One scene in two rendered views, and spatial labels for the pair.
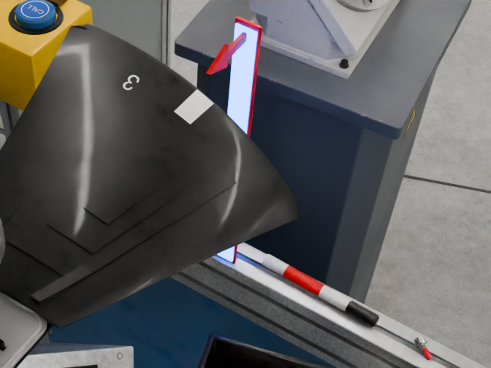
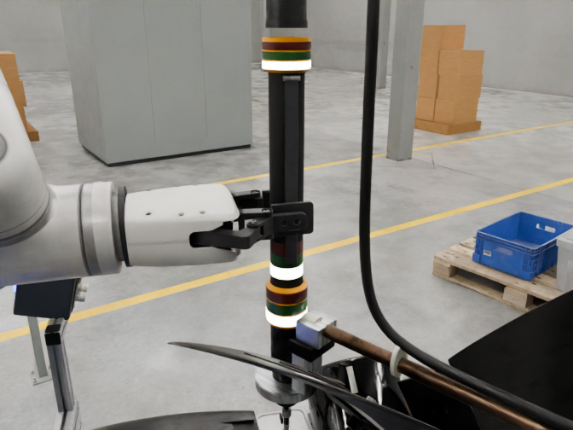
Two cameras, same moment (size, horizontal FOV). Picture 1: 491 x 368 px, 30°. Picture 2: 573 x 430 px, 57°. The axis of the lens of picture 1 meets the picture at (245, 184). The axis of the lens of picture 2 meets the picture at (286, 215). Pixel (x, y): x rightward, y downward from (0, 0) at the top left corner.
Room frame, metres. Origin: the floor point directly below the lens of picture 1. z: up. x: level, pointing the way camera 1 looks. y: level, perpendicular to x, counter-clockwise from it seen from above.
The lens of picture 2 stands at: (0.60, 0.54, 1.64)
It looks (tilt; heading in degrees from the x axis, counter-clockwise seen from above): 20 degrees down; 231
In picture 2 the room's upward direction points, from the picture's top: straight up
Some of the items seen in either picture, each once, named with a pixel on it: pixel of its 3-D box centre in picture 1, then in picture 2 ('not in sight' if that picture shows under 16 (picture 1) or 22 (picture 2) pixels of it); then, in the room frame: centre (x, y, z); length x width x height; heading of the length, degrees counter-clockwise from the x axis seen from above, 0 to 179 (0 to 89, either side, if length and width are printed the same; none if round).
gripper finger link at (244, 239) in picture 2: not in sight; (217, 231); (0.37, 0.17, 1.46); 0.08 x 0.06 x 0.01; 95
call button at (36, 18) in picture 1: (35, 14); not in sight; (0.73, 0.23, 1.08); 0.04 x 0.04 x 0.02
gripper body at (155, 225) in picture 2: not in sight; (175, 221); (0.39, 0.12, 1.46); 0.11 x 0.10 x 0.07; 154
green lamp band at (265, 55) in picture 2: not in sight; (286, 55); (0.29, 0.16, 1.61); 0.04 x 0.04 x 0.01
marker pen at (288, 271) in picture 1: (319, 289); not in sight; (0.57, -0.09, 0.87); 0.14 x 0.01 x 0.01; 62
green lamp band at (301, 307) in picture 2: not in sight; (286, 300); (0.29, 0.16, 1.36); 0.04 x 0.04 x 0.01
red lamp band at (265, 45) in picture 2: not in sight; (286, 44); (0.29, 0.16, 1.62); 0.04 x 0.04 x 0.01
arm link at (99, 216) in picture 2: not in sight; (106, 227); (0.45, 0.09, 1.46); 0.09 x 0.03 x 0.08; 64
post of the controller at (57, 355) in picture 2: not in sight; (60, 368); (0.39, -0.47, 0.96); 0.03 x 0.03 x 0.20; 64
